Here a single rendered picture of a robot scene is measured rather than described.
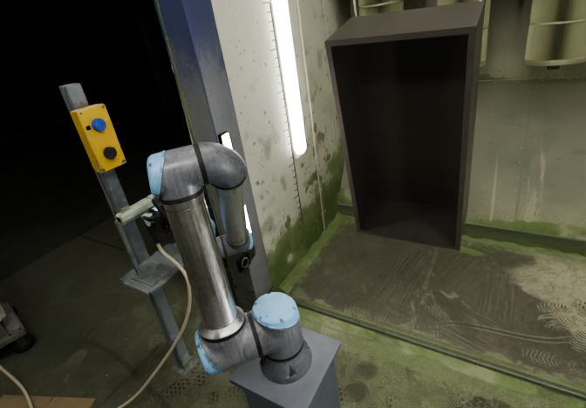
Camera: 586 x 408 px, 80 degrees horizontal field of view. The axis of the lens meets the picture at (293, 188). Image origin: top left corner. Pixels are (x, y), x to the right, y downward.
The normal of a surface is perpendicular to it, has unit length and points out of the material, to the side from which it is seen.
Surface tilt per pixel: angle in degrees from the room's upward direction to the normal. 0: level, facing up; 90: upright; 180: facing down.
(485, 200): 57
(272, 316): 5
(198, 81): 90
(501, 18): 90
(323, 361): 0
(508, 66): 90
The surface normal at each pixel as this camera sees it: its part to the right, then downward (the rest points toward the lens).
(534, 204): -0.49, -0.11
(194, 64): -0.50, 0.45
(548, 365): -0.14, -0.89
